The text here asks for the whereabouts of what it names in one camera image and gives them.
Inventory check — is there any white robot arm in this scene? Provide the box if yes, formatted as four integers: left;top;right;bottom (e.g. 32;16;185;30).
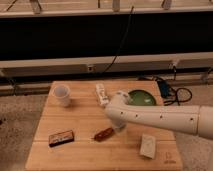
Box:
105;91;213;140

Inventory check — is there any white tube with cap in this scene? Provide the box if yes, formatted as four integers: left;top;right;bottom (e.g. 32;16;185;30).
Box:
96;84;109;107

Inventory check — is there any white paper packet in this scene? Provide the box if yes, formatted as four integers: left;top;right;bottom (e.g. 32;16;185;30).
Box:
140;134;156;159

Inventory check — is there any green bowl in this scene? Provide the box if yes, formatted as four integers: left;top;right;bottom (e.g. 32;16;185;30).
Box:
129;90;156;106

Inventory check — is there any dark chocolate bar box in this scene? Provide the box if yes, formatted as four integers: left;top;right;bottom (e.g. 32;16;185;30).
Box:
49;130;74;147

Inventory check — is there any white plastic cup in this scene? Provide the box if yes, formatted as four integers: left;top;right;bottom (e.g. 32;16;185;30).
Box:
53;85;70;107

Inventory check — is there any black cable bundle on floor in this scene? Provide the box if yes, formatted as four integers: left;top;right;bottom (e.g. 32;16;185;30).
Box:
138;75;193;107

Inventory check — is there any black hanging cable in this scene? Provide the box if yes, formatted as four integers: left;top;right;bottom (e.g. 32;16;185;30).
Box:
101;5;135;74

